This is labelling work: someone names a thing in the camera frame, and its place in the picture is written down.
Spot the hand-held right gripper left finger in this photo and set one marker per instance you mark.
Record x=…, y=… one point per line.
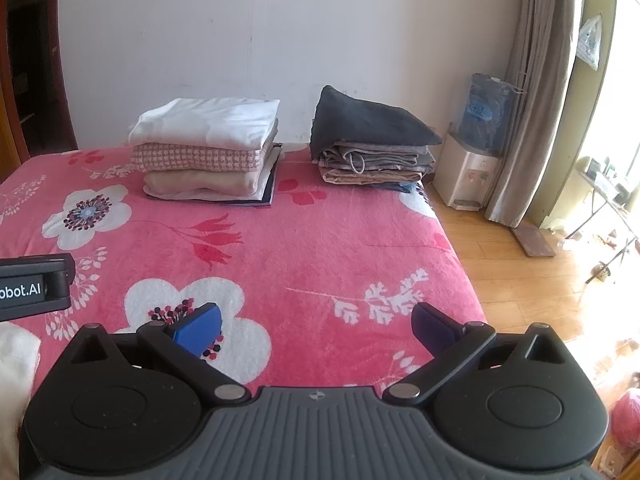
x=200, y=327

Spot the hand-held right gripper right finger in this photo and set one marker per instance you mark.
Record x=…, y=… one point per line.
x=430, y=327

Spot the white sweatshirt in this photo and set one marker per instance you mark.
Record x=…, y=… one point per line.
x=210, y=122

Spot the stack of folded pink clothes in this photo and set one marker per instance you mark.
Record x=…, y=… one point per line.
x=270, y=187

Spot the stack of dark folded clothes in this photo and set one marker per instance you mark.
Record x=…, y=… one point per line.
x=370, y=135

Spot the white knit garment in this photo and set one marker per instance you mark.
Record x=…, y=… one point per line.
x=15, y=385

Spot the pink floral blanket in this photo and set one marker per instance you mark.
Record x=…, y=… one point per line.
x=300, y=260

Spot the brown door mat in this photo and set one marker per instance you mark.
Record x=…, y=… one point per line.
x=535, y=241

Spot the beige folded garment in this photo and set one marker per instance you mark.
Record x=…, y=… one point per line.
x=200, y=182

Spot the white water dispenser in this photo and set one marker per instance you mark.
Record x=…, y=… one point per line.
x=465, y=175

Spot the folding table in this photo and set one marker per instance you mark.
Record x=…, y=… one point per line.
x=607, y=210

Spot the pink plastic bag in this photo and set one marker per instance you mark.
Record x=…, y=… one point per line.
x=627, y=417

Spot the blue water bottle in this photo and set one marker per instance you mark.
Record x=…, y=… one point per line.
x=487, y=115

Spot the brown wooden door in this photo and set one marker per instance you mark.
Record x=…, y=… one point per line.
x=30, y=60

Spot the beige curtain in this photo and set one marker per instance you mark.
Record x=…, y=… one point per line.
x=535, y=90

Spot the white plastic bag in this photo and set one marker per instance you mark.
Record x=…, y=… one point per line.
x=590, y=42

